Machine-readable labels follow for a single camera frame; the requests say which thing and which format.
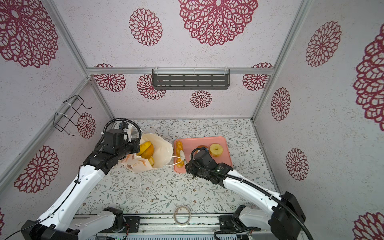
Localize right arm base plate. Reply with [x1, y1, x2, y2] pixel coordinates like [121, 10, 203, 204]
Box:
[219, 215, 240, 232]

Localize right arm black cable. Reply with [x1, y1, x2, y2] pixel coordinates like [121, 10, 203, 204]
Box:
[190, 146, 314, 240]

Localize grey wall shelf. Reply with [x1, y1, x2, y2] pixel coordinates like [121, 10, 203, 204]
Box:
[152, 69, 231, 90]

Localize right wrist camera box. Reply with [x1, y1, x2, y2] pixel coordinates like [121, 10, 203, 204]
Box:
[194, 149, 217, 168]

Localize yellow ring-shaped fake bread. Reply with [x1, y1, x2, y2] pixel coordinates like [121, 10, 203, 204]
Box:
[209, 144, 224, 157]

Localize white paper bag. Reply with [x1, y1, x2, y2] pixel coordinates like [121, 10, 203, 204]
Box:
[119, 134, 182, 174]

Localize pink plastic tray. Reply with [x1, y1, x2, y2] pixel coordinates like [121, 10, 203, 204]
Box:
[173, 137, 233, 167]

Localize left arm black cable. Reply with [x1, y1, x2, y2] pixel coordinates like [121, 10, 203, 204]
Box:
[2, 117, 143, 240]

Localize yellow fake croissant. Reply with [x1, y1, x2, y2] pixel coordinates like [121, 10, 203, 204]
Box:
[137, 141, 155, 166]

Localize steel tongs cream tips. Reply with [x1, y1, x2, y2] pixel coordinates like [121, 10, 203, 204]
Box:
[177, 151, 188, 168]

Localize clear tape roll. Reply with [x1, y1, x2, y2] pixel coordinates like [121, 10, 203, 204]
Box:
[173, 206, 192, 227]

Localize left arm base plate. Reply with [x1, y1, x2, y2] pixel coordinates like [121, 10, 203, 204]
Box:
[123, 216, 141, 234]

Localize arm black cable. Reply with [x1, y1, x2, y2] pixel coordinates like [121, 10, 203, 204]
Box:
[190, 146, 314, 240]
[2, 117, 143, 240]

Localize long twisted fake bread stick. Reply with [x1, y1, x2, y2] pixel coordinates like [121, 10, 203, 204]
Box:
[176, 141, 184, 168]

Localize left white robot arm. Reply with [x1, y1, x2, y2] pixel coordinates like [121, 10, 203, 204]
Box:
[21, 144, 140, 240]

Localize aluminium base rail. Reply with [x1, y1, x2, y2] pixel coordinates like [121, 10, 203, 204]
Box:
[71, 212, 307, 240]

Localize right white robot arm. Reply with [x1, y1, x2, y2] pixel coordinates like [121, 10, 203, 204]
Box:
[186, 161, 313, 240]

